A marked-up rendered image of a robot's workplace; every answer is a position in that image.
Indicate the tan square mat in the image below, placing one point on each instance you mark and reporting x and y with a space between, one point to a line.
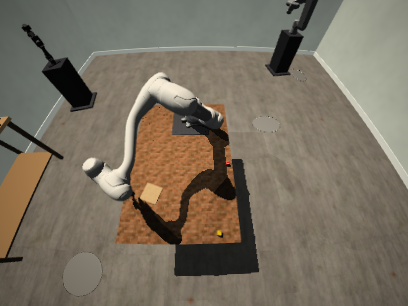
151 193

